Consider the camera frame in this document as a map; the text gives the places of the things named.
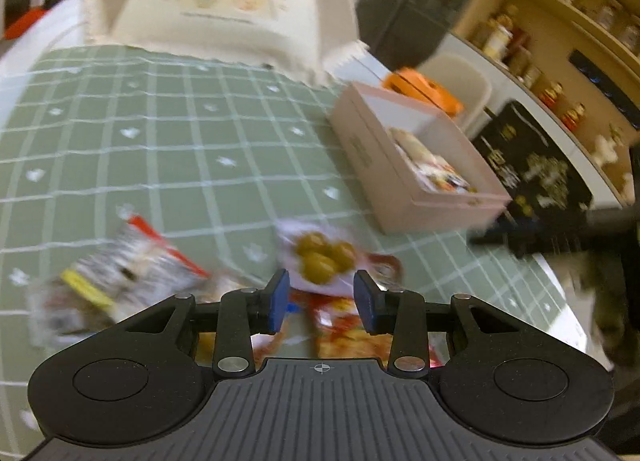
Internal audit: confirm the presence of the black plum snack bag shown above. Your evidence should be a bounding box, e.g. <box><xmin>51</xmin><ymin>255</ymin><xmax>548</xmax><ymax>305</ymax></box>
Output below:
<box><xmin>468</xmin><ymin>100</ymin><xmax>592</xmax><ymax>257</ymax></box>

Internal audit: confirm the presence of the yellow panda snack packet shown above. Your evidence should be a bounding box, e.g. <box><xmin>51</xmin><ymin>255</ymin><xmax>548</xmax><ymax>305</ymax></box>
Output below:
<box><xmin>408</xmin><ymin>155</ymin><xmax>476</xmax><ymax>194</ymax></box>

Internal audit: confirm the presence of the cream cartoon food cover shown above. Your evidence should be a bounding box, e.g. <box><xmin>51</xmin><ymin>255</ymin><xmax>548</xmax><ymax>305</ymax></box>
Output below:
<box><xmin>85</xmin><ymin>0</ymin><xmax>367</xmax><ymax>85</ymax></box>

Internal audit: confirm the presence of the wooden wall shelf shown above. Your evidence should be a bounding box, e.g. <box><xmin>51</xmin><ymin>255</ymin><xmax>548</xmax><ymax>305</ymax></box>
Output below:
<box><xmin>439</xmin><ymin>0</ymin><xmax>639</xmax><ymax>206</ymax></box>

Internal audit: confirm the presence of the green olives vacuum pack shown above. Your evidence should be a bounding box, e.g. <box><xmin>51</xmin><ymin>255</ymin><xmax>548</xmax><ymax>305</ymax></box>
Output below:
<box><xmin>276</xmin><ymin>218</ymin><xmax>367</xmax><ymax>297</ymax></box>

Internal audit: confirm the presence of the far beige chair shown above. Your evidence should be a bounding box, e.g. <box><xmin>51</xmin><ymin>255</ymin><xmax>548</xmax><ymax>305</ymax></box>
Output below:
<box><xmin>418</xmin><ymin>53</ymin><xmax>492</xmax><ymax>140</ymax></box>

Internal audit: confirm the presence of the green grid tablecloth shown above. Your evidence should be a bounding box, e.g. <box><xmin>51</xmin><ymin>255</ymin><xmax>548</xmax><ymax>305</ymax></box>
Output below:
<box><xmin>1</xmin><ymin>46</ymin><xmax>587</xmax><ymax>460</ymax></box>

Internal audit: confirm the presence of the red chicken snack packet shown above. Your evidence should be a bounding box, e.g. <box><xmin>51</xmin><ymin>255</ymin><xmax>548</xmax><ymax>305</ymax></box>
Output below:
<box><xmin>252</xmin><ymin>253</ymin><xmax>404</xmax><ymax>367</ymax></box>

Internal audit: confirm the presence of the clear red-edged candy packet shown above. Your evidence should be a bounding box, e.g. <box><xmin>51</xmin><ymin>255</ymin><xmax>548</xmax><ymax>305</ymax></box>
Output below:
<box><xmin>27</xmin><ymin>214</ymin><xmax>209</xmax><ymax>349</ymax></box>

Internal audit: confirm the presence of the round rice cracker packet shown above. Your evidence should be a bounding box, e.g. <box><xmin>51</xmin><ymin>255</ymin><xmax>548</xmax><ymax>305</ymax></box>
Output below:
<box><xmin>387</xmin><ymin>128</ymin><xmax>432</xmax><ymax>162</ymax></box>

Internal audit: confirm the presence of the pink open gift box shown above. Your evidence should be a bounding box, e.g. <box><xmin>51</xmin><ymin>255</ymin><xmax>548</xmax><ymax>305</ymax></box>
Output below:
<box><xmin>329</xmin><ymin>82</ymin><xmax>511</xmax><ymax>233</ymax></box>

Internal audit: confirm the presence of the orange cardboard box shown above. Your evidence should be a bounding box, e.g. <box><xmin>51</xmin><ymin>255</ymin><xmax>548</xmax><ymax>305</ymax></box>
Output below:
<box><xmin>381</xmin><ymin>67</ymin><xmax>464</xmax><ymax>119</ymax></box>

